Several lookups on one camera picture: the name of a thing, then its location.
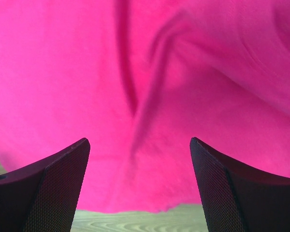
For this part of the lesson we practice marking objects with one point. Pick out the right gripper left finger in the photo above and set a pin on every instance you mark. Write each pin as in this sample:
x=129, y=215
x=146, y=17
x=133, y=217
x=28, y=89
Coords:
x=43, y=196

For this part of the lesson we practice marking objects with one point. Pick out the magenta t shirt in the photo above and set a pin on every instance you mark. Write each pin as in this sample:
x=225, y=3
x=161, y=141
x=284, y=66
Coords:
x=139, y=79

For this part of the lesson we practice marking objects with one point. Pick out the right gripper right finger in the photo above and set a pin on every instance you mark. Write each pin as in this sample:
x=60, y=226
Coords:
x=237, y=197

